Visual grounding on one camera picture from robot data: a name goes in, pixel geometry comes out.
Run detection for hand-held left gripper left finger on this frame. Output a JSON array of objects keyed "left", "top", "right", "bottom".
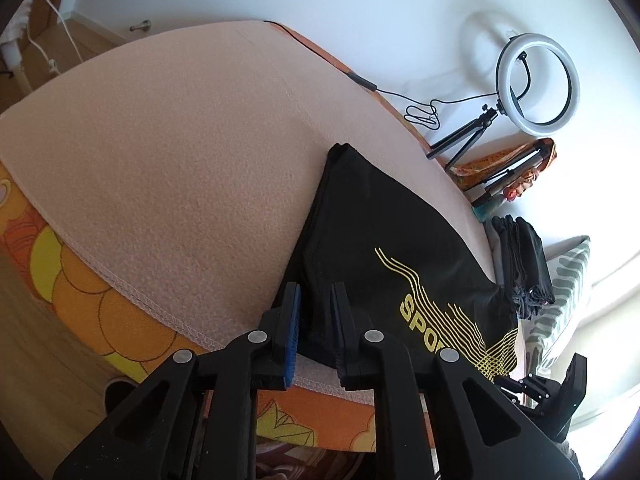
[{"left": 52, "top": 282, "right": 301, "bottom": 480}]

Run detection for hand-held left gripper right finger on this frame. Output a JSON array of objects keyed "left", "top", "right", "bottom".
[{"left": 330, "top": 282, "right": 583, "bottom": 480}]

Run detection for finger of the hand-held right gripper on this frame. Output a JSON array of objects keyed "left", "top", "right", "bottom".
[{"left": 495, "top": 372, "right": 551, "bottom": 413}]

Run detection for black pants with yellow print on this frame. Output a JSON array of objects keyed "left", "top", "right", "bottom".
[{"left": 272, "top": 142, "right": 521, "bottom": 391}]

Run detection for grey striped pillow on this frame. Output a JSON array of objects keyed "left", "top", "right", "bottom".
[{"left": 522, "top": 235, "right": 593, "bottom": 371}]

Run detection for stack of folded dark clothes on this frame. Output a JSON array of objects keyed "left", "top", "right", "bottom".
[{"left": 485, "top": 215, "right": 556, "bottom": 321}]

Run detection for doll with teal dress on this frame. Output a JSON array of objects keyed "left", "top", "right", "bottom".
[{"left": 472, "top": 167, "right": 538, "bottom": 223}]

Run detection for orange patterned cloth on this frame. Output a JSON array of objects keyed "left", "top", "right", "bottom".
[{"left": 452, "top": 137, "right": 556, "bottom": 191}]

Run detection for pink blanket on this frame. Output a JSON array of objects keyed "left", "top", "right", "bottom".
[{"left": 0, "top": 20, "right": 496, "bottom": 406}]

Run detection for orange printed bedsheet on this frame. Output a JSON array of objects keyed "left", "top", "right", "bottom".
[{"left": 0, "top": 20, "right": 481, "bottom": 456}]

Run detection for black mini tripod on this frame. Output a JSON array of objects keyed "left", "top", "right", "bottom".
[{"left": 427, "top": 102, "right": 501, "bottom": 168}]

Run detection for black ring light cable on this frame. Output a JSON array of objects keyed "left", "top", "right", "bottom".
[{"left": 262, "top": 20, "right": 531, "bottom": 128}]

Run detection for white ring light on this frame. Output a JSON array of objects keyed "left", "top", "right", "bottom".
[{"left": 495, "top": 34, "right": 581, "bottom": 137}]

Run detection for white cable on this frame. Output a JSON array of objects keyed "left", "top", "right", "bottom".
[{"left": 25, "top": 0, "right": 83, "bottom": 76}]

